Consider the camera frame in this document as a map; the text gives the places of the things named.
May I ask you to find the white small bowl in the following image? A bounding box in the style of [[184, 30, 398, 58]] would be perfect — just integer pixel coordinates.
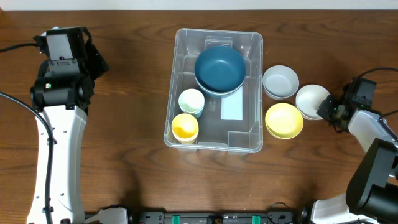
[[295, 85, 330, 120]]

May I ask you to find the yellow small bowl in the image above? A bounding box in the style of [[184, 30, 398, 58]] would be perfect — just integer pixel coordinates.
[[264, 103, 303, 139]]

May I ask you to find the grey small bowl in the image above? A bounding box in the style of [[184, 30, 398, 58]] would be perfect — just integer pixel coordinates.
[[262, 65, 300, 100]]

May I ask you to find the cream cup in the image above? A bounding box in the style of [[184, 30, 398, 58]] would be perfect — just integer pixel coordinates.
[[178, 88, 205, 113]]

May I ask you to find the yellow cup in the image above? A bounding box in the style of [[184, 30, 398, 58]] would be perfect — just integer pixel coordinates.
[[172, 113, 199, 141], [178, 139, 196, 144]]

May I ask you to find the dark blue bowl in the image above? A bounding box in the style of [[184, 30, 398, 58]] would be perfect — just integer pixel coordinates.
[[195, 79, 244, 98], [194, 45, 246, 94]]

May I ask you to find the light blue cup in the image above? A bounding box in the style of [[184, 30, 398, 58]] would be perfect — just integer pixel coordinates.
[[188, 106, 204, 118]]

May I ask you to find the pink cup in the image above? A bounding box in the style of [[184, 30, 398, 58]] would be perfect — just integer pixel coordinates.
[[173, 133, 198, 141]]

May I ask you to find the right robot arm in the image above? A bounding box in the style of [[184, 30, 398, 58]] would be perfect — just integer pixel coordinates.
[[309, 78, 397, 223]]

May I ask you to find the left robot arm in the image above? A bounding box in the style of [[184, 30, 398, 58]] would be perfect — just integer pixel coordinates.
[[27, 27, 131, 223]]

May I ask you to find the clear plastic storage bin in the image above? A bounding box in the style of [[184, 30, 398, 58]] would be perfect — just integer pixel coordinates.
[[164, 28, 263, 154]]

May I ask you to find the white label in bin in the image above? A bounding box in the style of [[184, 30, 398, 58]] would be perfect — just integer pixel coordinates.
[[221, 87, 243, 121]]

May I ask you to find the right black cable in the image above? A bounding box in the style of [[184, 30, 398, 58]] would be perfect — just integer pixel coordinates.
[[357, 67, 398, 119]]

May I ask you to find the black cable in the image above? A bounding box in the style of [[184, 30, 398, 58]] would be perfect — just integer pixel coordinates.
[[357, 67, 398, 119], [0, 42, 55, 224]]

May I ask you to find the left black cable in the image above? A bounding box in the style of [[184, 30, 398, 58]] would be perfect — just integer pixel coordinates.
[[0, 42, 55, 224]]

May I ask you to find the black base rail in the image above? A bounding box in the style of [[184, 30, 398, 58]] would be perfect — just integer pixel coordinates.
[[83, 207, 315, 224]]

